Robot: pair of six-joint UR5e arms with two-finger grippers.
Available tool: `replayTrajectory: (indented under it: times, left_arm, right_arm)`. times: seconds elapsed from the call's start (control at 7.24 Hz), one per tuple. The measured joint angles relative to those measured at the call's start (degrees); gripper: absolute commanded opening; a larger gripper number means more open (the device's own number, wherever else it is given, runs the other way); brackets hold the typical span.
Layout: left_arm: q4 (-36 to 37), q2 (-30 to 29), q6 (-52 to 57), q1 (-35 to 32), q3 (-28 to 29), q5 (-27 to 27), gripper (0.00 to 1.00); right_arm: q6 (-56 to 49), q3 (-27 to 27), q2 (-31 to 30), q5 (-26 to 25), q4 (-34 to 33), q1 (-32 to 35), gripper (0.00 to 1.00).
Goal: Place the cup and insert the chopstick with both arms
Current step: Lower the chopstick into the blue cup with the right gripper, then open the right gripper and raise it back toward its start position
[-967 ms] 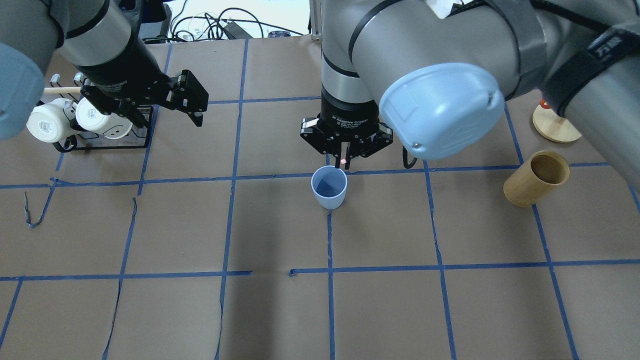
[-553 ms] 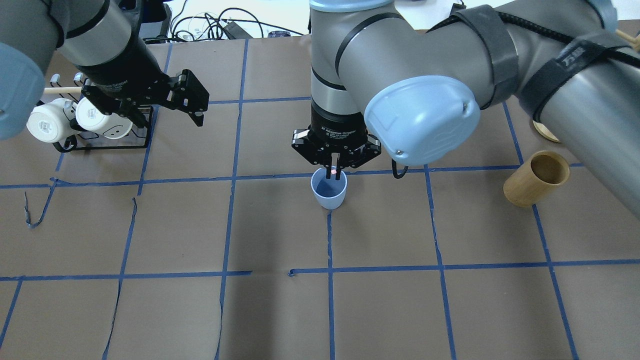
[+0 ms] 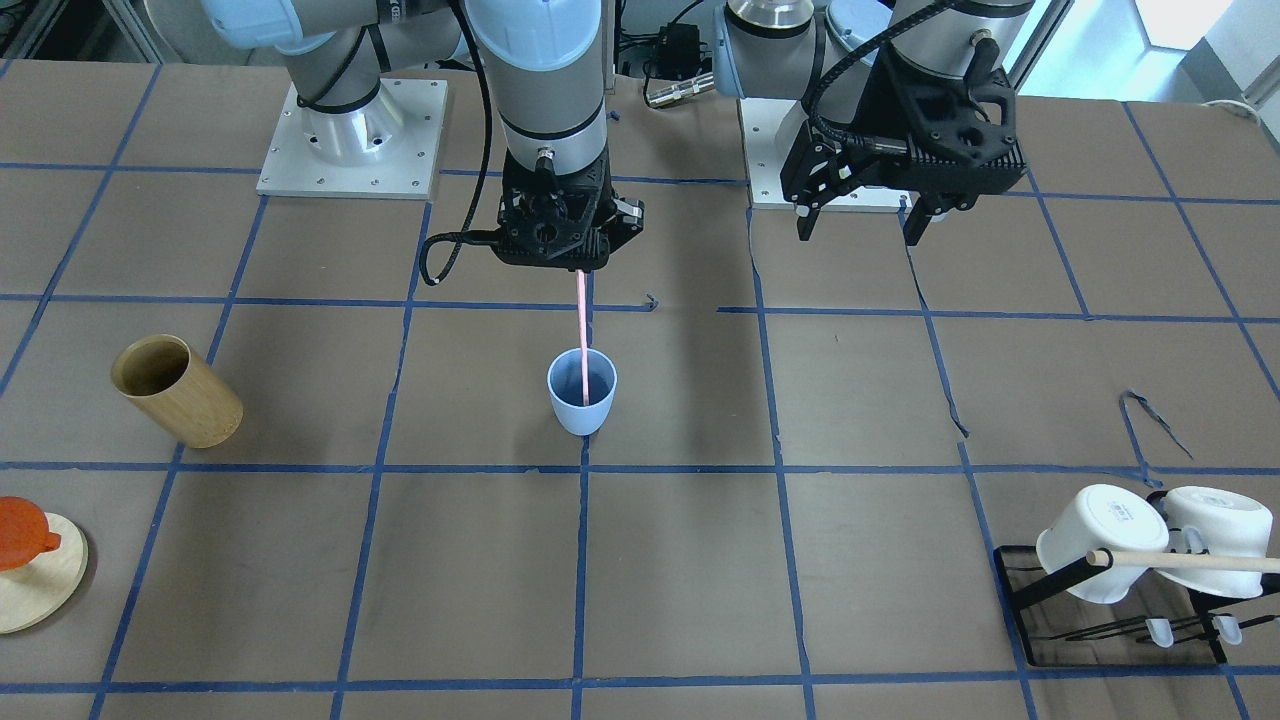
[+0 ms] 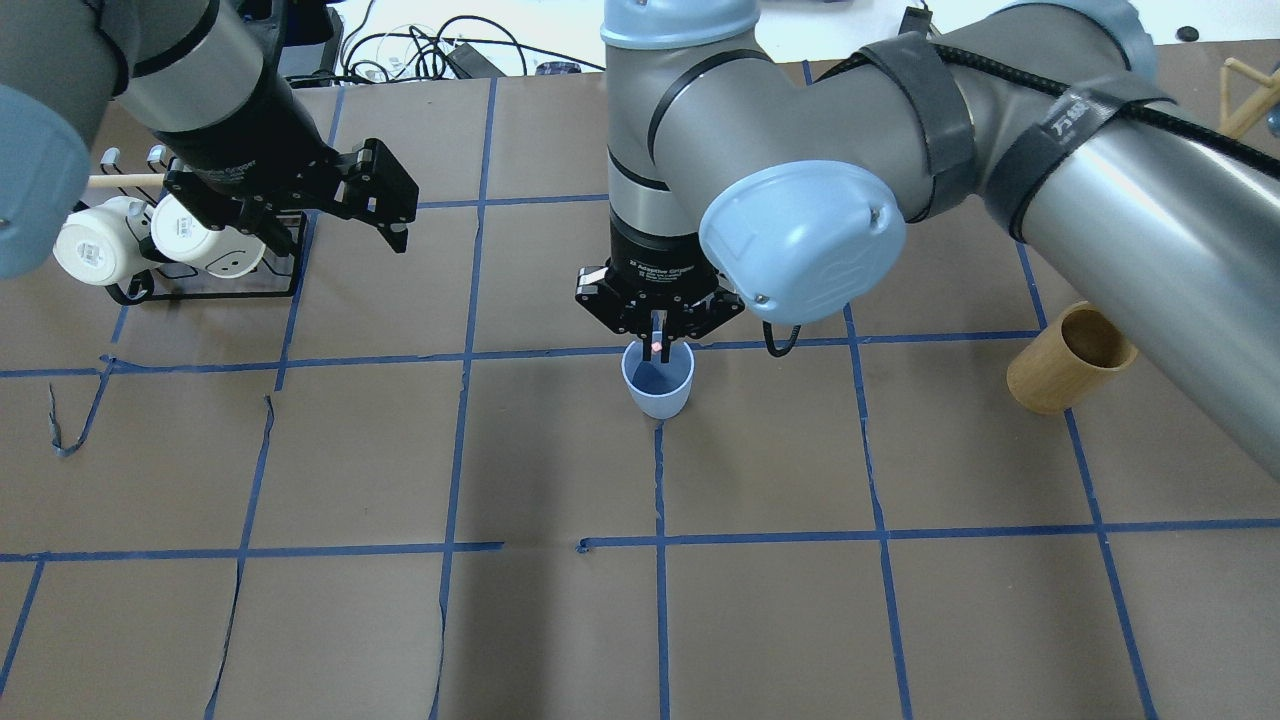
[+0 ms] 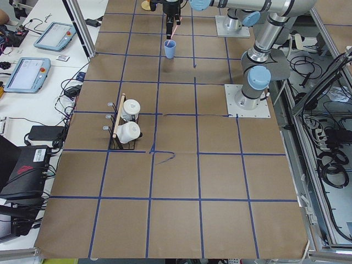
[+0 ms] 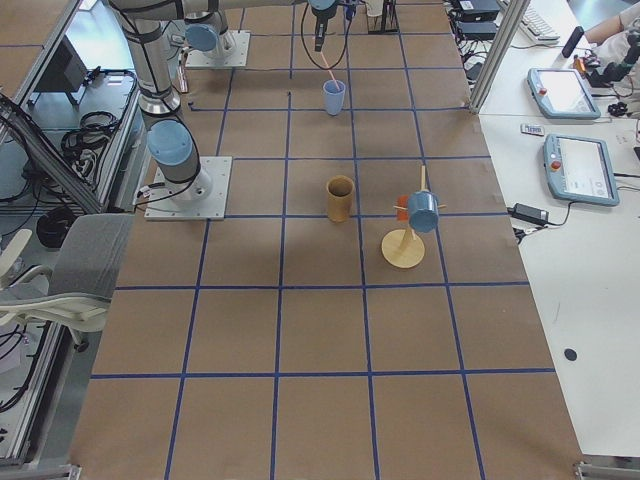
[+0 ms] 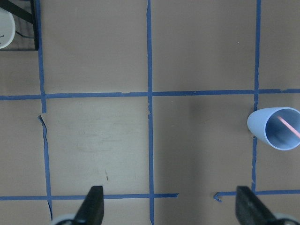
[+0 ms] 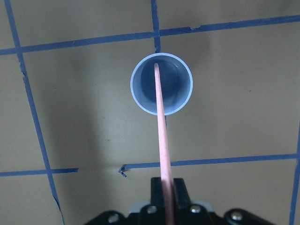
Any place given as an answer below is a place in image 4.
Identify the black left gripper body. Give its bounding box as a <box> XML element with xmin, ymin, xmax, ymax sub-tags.
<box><xmin>155</xmin><ymin>67</ymin><xmax>340</xmax><ymax>231</ymax></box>

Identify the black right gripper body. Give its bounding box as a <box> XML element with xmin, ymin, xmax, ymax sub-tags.
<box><xmin>575</xmin><ymin>215</ymin><xmax>744</xmax><ymax>340</ymax></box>

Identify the light blue plastic cup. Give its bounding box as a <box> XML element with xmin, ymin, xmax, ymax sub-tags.
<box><xmin>620</xmin><ymin>340</ymin><xmax>696</xmax><ymax>420</ymax></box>

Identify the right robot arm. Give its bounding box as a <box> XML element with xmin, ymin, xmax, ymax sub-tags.
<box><xmin>576</xmin><ymin>1</ymin><xmax>1279</xmax><ymax>474</ymax></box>

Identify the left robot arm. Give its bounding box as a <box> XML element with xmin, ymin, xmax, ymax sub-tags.
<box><xmin>1</xmin><ymin>1</ymin><xmax>419</xmax><ymax>278</ymax></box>

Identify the wooden dowel rod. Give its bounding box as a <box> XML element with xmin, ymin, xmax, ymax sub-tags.
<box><xmin>87</xmin><ymin>173</ymin><xmax>165</xmax><ymax>188</ymax></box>

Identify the bamboo cylinder holder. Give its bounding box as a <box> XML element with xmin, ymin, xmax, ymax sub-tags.
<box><xmin>1006</xmin><ymin>301</ymin><xmax>1139</xmax><ymax>415</ymax></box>

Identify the black wire mug rack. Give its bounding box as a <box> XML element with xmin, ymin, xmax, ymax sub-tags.
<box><xmin>90</xmin><ymin>143</ymin><xmax>308</xmax><ymax>306</ymax></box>

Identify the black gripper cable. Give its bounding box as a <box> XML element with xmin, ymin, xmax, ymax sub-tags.
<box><xmin>829</xmin><ymin>29</ymin><xmax>1280</xmax><ymax>161</ymax></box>

